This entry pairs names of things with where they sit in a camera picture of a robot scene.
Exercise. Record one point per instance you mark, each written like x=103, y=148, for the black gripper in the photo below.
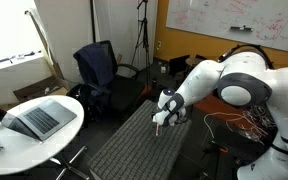
x=172, y=119

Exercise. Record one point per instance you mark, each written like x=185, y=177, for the red and white marker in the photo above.
x=157, y=130

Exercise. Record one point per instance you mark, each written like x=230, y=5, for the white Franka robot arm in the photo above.
x=247, y=90

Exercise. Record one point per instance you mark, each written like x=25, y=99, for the dark woven table mat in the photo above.
x=134, y=150

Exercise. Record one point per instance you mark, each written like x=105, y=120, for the black flat monitor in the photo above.
x=179, y=65

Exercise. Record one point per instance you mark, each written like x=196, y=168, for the black office chair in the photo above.
x=124, y=90

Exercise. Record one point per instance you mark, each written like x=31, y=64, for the dark blue cloth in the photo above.
x=95, y=65

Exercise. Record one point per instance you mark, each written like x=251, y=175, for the black whiteboard eraser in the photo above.
x=241, y=28

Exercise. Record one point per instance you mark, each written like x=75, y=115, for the black vertical pole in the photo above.
x=92, y=20

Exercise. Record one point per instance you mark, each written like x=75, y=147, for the grey open laptop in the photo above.
x=40, y=120

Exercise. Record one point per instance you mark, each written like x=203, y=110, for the open cardboard box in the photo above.
x=37, y=88

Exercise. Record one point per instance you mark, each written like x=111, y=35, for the leaning beige board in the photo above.
x=45, y=40

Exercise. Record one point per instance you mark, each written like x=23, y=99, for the round white table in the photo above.
x=20, y=153

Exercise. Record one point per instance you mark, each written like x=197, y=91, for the white window counter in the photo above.
x=14, y=78

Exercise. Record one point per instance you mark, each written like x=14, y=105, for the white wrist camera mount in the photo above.
x=158, y=117

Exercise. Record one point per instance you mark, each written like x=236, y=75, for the black camera tripod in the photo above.
x=145, y=30

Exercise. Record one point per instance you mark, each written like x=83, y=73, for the wall whiteboard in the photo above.
x=214, y=16

